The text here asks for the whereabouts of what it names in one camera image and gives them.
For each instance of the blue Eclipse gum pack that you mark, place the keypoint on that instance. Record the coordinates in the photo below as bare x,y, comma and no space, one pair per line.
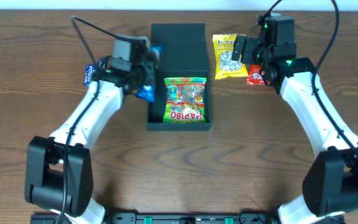
89,70

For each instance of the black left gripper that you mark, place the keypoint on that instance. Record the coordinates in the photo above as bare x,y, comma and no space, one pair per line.
149,72

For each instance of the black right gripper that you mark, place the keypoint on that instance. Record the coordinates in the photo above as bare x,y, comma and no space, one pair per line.
248,50

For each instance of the yellow sunflower seed bag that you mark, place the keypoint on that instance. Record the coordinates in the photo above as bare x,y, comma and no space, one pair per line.
223,50

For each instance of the black open gift box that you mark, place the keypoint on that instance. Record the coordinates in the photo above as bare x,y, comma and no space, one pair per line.
184,54

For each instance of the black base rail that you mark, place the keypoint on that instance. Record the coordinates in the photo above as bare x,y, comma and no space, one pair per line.
246,217

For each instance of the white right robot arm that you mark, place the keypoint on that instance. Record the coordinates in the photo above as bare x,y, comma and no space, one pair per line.
330,188

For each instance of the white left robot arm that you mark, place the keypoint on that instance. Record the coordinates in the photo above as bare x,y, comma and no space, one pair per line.
59,173

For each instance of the green Haribo gummy bag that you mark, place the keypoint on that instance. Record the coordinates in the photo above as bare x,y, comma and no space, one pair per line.
185,100

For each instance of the blue Oreo cookie pack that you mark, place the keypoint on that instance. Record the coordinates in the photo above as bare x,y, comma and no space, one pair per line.
147,92

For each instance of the red dried fruit bag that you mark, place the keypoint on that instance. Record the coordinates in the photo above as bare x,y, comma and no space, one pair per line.
254,76

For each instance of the dark blue chocolate bar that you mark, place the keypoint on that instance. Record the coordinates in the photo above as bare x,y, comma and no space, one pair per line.
103,62

